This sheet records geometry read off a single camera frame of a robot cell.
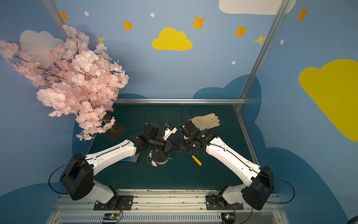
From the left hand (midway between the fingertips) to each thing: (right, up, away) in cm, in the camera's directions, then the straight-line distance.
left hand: (179, 145), depth 77 cm
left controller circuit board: (-36, -37, -5) cm, 52 cm away
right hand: (+1, 0, 0) cm, 1 cm away
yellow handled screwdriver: (+11, -12, +14) cm, 21 cm away
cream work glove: (+21, +13, +35) cm, 43 cm away
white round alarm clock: (-14, -9, +10) cm, 20 cm away
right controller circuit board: (+26, -38, -4) cm, 46 cm away
